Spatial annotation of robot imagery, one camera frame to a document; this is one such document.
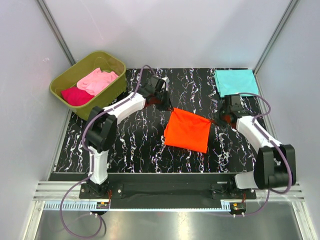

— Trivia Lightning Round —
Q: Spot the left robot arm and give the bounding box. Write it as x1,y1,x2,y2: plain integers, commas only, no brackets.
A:
82,75,173,198

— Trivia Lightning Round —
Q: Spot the slotted cable duct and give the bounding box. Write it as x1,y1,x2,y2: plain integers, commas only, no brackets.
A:
43,200,242,212

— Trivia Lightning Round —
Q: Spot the aluminium frame post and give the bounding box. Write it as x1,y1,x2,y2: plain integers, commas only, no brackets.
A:
35,0,76,66
253,0,300,75

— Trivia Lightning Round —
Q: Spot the right aluminium frame post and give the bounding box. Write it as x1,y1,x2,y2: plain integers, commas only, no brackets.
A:
253,0,300,75

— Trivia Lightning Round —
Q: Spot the olive green plastic bin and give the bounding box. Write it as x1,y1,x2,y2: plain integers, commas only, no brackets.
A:
49,51,127,121

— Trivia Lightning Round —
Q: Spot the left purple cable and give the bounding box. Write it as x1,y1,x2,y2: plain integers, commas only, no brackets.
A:
59,64,157,237

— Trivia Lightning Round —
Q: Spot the left aluminium frame post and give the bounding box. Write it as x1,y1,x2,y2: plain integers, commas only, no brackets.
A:
35,0,76,66

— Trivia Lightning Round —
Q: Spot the purple cable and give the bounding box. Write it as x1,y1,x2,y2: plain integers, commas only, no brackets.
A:
59,64,157,237
232,92,293,217

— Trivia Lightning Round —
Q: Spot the magenta t shirt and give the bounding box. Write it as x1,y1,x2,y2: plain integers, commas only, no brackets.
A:
61,87,94,107

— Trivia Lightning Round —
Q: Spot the orange t shirt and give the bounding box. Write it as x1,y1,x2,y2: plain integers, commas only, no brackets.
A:
164,108,211,154

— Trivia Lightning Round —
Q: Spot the pink t shirt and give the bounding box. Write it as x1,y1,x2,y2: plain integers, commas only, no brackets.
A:
76,68,118,96

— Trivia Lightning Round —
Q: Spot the folded teal t shirt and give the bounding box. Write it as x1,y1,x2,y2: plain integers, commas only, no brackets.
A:
214,69,259,98

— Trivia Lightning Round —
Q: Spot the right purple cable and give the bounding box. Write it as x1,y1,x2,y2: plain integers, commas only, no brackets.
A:
232,92,293,217

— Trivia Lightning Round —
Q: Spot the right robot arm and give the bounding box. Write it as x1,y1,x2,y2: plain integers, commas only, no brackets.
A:
212,92,297,199

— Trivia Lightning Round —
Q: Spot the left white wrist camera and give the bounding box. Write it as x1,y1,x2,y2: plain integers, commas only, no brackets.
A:
161,77,170,91

